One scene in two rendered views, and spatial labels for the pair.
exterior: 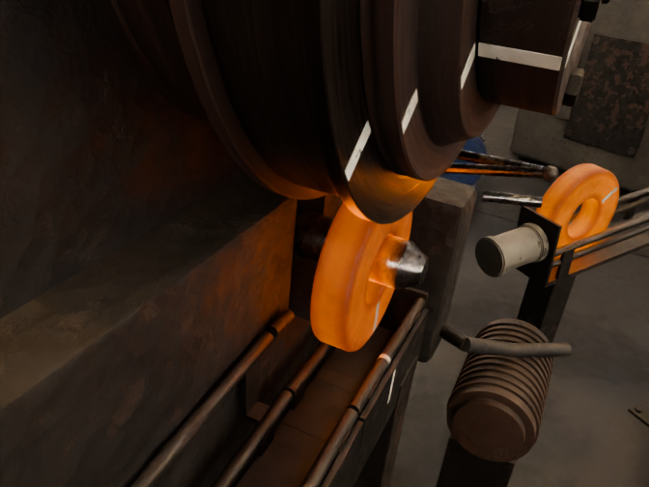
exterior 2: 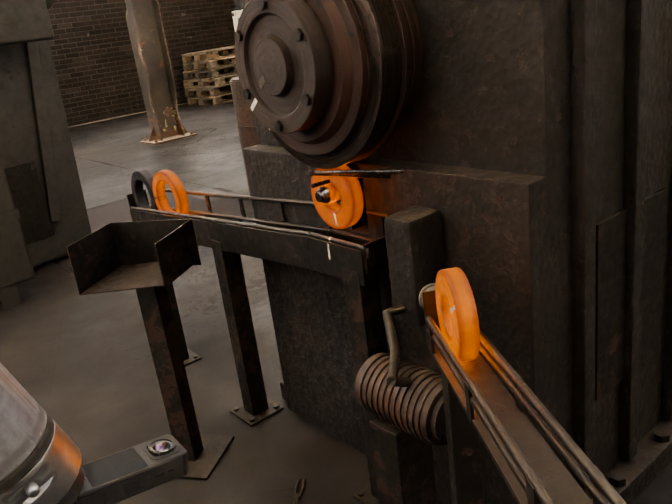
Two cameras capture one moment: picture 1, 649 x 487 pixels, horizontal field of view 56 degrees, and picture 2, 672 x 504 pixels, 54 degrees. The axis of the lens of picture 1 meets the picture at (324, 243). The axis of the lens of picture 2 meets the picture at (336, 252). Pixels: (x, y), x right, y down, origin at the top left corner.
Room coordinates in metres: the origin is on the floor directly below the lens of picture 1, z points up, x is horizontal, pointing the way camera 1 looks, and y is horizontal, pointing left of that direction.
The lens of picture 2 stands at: (1.20, -1.34, 1.20)
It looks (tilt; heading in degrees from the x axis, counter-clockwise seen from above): 20 degrees down; 120
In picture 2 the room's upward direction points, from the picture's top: 8 degrees counter-clockwise
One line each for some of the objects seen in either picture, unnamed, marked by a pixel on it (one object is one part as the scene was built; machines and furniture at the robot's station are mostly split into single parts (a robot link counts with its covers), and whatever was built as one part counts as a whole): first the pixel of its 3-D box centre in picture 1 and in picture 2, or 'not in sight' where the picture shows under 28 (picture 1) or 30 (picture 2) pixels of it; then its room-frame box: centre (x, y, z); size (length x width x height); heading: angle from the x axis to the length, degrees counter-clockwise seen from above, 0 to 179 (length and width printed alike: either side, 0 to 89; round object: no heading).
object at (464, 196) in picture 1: (414, 267); (417, 265); (0.69, -0.12, 0.68); 0.11 x 0.08 x 0.24; 68
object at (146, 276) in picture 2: not in sight; (159, 351); (-0.13, -0.12, 0.36); 0.26 x 0.20 x 0.72; 13
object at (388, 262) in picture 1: (333, 243); (346, 187); (0.48, -0.01, 0.82); 0.17 x 0.04 x 0.04; 68
